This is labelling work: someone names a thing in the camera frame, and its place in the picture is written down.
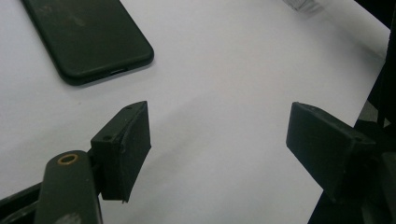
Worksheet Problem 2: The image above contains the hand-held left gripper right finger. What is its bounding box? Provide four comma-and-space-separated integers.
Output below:
285, 101, 379, 203

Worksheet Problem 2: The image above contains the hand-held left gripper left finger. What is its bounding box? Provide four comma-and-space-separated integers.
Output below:
90, 100, 152, 203

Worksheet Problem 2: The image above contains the black phone case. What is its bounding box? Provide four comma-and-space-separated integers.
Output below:
21, 0, 155, 87

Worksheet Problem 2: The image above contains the black metal stand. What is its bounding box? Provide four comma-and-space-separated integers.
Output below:
367, 0, 396, 125

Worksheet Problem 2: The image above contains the white table board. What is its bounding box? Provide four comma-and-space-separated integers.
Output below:
0, 0, 391, 224

